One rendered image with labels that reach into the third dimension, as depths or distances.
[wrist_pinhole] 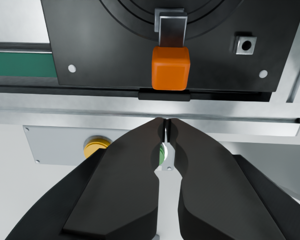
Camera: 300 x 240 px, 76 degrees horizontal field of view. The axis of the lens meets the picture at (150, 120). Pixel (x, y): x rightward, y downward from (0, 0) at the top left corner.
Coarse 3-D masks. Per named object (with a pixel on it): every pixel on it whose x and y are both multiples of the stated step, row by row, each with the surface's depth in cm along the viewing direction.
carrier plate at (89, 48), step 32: (64, 0) 18; (96, 0) 18; (256, 0) 17; (288, 0) 17; (64, 32) 19; (96, 32) 19; (128, 32) 19; (224, 32) 18; (256, 32) 18; (288, 32) 18; (64, 64) 21; (96, 64) 20; (128, 64) 20; (192, 64) 20; (224, 64) 20; (256, 64) 19
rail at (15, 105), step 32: (0, 96) 24; (32, 96) 24; (64, 96) 23; (96, 96) 23; (128, 96) 23; (160, 96) 22; (192, 96) 24; (224, 96) 24; (256, 96) 24; (128, 128) 25; (224, 128) 24; (256, 128) 24; (288, 128) 24
